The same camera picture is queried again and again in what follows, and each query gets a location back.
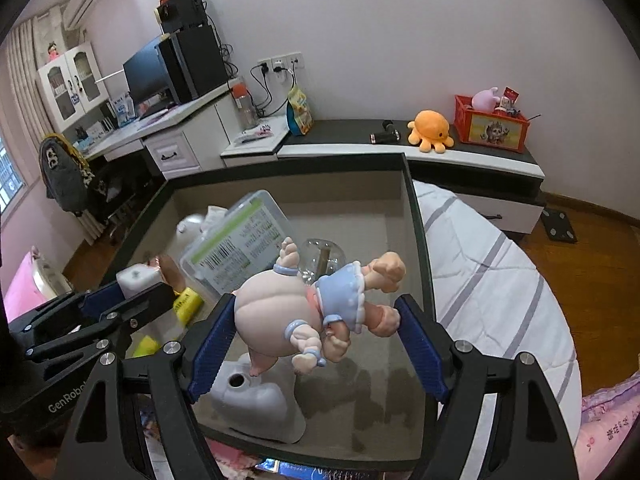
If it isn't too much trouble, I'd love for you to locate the pink printed blanket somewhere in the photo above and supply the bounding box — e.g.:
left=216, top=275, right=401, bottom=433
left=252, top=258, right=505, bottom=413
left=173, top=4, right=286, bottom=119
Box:
left=575, top=377, right=640, bottom=480

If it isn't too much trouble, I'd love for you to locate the white wall outlet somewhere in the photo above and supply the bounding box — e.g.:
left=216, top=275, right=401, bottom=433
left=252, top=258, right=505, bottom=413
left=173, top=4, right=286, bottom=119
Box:
left=257, top=51, right=304, bottom=73

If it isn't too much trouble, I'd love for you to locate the white stool-shaped holder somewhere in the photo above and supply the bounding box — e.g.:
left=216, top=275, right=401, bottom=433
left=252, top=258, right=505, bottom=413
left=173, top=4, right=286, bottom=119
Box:
left=209, top=352, right=307, bottom=443

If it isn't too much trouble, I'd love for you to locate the small white container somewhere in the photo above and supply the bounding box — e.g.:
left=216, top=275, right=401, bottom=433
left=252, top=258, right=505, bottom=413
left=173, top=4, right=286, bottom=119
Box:
left=116, top=265, right=161, bottom=296

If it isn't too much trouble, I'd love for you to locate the yellow highlighter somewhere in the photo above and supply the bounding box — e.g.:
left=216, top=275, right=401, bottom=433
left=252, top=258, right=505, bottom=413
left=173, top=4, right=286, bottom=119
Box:
left=131, top=287, right=202, bottom=359

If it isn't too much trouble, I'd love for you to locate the clear glass globe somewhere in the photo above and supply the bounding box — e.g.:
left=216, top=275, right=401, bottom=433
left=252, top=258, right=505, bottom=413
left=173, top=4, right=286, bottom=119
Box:
left=295, top=237, right=348, bottom=281

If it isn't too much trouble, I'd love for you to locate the pale pink pig figurine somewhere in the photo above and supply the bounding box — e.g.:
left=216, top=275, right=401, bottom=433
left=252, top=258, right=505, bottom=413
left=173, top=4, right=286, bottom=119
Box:
left=175, top=212, right=208, bottom=238

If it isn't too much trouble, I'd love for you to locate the pink printed packet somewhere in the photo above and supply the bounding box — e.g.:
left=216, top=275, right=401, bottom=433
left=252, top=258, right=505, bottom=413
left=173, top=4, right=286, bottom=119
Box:
left=235, top=125, right=276, bottom=143

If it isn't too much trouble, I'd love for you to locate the black bathroom scale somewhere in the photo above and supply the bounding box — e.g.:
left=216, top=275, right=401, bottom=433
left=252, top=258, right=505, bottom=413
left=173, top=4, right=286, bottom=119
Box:
left=542, top=207, right=578, bottom=243

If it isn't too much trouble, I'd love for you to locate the pink storage box black rim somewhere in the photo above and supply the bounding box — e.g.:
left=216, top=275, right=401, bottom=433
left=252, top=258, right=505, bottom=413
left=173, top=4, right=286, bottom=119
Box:
left=97, top=152, right=438, bottom=471

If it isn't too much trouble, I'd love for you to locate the white desk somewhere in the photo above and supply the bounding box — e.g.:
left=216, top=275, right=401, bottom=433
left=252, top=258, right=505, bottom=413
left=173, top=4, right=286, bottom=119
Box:
left=75, top=77, right=241, bottom=181

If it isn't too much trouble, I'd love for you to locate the blue white box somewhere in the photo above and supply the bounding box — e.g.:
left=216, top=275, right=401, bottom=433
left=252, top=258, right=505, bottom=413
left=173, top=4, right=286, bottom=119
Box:
left=112, top=92, right=136, bottom=128

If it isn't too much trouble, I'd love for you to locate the clear plastic floss box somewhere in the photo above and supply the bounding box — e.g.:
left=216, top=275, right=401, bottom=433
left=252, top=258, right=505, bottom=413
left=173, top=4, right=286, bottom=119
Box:
left=179, top=190, right=296, bottom=296

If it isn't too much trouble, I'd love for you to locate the green yellow snack bag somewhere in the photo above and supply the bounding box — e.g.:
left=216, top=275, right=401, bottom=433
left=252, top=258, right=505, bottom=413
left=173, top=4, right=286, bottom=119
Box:
left=286, top=85, right=314, bottom=137

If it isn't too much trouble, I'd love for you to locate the black speaker box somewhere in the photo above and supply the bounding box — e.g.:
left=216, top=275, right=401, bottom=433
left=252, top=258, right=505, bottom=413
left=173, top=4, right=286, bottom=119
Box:
left=156, top=0, right=208, bottom=33

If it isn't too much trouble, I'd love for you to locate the orange octopus plush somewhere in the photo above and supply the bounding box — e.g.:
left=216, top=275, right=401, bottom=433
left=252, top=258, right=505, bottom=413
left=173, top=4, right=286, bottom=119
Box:
left=406, top=110, right=455, bottom=153

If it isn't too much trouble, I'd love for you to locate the black office chair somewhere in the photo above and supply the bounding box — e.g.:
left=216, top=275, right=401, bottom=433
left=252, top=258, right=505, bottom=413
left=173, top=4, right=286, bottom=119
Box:
left=85, top=160, right=166, bottom=246

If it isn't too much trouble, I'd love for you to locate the white bed frame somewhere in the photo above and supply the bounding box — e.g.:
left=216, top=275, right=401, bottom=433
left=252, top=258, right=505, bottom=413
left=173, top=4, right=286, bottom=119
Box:
left=30, top=247, right=73, bottom=306

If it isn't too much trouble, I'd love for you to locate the grey hooded jacket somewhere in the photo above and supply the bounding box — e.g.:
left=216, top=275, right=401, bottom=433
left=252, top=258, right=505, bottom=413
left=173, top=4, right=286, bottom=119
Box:
left=40, top=132, right=96, bottom=216

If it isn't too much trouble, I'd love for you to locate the white hutch cabinet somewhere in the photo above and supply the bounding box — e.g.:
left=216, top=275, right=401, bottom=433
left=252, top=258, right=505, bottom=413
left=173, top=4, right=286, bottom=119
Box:
left=37, top=42, right=111, bottom=133

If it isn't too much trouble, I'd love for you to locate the black monitor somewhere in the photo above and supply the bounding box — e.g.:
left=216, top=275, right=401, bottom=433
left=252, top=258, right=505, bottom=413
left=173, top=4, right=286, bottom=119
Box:
left=122, top=35, right=176, bottom=106

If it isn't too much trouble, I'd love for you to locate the black white low cabinet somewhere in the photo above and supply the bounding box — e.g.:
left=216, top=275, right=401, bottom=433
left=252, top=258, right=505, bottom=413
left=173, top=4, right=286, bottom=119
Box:
left=220, top=119, right=547, bottom=236

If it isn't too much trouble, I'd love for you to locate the bottle with orange cap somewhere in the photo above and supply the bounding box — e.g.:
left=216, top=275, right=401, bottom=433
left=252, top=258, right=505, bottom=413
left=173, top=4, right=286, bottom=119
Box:
left=232, top=84, right=258, bottom=130

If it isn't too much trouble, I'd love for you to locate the pink plush toy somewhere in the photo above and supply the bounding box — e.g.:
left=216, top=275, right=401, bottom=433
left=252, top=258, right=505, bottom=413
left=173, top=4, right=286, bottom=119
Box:
left=471, top=87, right=501, bottom=111

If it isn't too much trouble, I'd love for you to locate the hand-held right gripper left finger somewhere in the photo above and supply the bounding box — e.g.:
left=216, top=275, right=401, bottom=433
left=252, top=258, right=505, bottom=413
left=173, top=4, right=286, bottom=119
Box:
left=57, top=292, right=238, bottom=480

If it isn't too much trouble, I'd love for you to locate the pig doll blue dress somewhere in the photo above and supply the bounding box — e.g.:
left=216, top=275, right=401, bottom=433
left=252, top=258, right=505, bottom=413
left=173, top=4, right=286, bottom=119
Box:
left=234, top=236, right=407, bottom=376

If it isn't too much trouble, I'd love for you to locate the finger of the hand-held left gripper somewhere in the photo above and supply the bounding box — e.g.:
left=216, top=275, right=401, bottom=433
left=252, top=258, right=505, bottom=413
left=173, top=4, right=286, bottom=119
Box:
left=10, top=282, right=126, bottom=346
left=27, top=282, right=176, bottom=366

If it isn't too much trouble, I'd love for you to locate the window with grille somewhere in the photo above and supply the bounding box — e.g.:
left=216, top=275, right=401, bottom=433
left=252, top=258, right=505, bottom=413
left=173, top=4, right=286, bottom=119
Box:
left=0, top=132, right=26, bottom=216

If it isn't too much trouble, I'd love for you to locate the black computer tower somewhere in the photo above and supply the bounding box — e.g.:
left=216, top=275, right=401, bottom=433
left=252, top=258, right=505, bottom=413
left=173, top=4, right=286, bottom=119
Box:
left=155, top=24, right=230, bottom=103

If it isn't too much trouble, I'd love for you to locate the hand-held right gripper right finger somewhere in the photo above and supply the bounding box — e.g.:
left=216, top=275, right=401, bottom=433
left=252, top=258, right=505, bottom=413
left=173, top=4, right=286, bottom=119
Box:
left=394, top=294, right=583, bottom=480

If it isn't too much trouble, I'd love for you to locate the red toy crate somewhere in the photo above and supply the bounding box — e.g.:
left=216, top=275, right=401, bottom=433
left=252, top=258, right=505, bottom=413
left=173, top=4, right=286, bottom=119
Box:
left=454, top=94, right=531, bottom=153

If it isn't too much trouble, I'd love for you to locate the rose gold round tin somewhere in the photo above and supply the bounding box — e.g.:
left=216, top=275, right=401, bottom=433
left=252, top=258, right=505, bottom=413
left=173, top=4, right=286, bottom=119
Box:
left=147, top=255, right=188, bottom=296

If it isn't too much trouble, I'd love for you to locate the beige curtain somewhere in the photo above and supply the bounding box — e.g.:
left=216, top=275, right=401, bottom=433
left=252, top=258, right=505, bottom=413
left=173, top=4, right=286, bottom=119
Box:
left=0, top=2, right=91, bottom=246

